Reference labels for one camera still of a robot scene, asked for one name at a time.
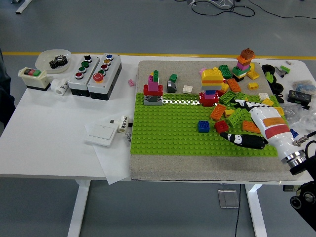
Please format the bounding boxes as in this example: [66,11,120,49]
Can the black toy tyre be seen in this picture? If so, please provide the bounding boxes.
[271,82,284,94]
[261,64,276,75]

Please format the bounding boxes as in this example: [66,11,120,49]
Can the long black floor cable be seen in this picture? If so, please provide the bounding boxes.
[248,0,316,19]

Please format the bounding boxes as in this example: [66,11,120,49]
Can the black looped floor cable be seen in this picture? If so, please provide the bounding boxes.
[191,0,255,17]

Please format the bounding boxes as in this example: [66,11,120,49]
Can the grey emergency-stop control box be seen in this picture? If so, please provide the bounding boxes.
[87,53,123,101]

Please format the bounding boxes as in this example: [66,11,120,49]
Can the clear plastic bags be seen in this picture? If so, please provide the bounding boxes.
[280,98,316,131]

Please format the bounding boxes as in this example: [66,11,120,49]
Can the red square brick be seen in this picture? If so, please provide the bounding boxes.
[214,120,230,134]

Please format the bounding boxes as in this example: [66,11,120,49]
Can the dark green long brick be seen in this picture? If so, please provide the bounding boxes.
[218,64,233,79]

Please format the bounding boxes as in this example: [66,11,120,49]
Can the white pipe tee fitting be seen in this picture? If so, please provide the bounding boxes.
[50,78,70,96]

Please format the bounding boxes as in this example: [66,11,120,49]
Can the metal floor socket plate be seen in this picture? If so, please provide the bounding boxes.
[217,189,240,209]

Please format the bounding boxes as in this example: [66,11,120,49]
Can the brick tower with yellow top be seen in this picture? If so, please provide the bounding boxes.
[198,67,225,107]

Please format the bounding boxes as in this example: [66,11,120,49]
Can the black metal gear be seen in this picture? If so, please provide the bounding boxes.
[49,55,69,69]

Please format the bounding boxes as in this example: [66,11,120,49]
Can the brick tower with magenta middle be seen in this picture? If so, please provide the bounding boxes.
[143,70,164,106]

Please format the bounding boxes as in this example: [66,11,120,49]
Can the grey-brown mat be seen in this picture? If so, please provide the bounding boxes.
[130,60,308,183]

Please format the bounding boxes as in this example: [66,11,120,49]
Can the lime green long brick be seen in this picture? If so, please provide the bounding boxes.
[227,108,246,128]
[231,92,248,109]

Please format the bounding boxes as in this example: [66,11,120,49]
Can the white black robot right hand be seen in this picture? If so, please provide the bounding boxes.
[219,99,301,160]

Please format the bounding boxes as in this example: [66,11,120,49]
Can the green studded baseplate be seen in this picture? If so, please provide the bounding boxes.
[130,92,289,158]

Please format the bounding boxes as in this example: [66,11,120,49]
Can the grey four-button control box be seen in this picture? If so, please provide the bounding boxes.
[68,54,101,97]

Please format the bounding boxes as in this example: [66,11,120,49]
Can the translucent paper sheet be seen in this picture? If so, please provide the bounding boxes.
[83,120,131,185]

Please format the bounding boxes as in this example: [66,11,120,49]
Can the blue square brick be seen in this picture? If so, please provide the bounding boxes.
[197,120,211,133]

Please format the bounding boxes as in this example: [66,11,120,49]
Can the grey slope brick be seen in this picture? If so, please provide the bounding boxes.
[166,80,178,93]

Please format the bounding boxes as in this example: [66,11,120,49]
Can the brick tower with brown top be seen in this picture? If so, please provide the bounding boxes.
[232,48,256,82]

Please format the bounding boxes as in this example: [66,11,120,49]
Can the thin black floor cable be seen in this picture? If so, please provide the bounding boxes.
[234,184,242,237]

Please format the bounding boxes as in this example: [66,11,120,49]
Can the orange long brick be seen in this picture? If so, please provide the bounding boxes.
[226,78,242,93]
[241,120,261,134]
[210,103,227,121]

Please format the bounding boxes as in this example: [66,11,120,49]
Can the plastic bag with blue parts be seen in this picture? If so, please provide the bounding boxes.
[291,80,316,93]

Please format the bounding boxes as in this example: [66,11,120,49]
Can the black digital meter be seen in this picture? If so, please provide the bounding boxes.
[286,89,312,104]

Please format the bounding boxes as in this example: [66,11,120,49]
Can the small white pipe fitting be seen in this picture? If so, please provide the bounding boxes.
[110,115,133,134]

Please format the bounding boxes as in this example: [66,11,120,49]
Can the white plastic bowl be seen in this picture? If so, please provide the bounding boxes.
[35,49,72,74]

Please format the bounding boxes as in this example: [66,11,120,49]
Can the beige red-green switch box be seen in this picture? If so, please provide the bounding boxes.
[18,67,51,92]

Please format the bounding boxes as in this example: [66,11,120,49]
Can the grey metal frame foot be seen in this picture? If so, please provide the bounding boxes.
[15,0,33,14]

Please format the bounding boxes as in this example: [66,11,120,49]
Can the white table leg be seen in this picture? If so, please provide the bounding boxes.
[67,179,91,237]
[244,184,269,237]

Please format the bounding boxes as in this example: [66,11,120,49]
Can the white wall switch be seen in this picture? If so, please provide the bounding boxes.
[84,122,119,147]

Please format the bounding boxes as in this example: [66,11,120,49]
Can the white printed label strip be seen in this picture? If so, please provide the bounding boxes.
[122,132,133,146]

